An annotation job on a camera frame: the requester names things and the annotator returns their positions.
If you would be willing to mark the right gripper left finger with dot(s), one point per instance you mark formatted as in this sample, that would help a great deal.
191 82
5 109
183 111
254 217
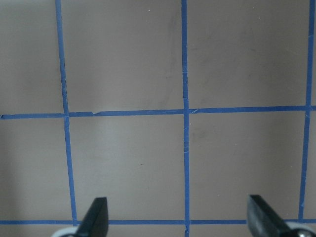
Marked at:
96 220

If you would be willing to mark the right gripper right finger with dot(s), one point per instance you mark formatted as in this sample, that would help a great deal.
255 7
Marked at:
263 221

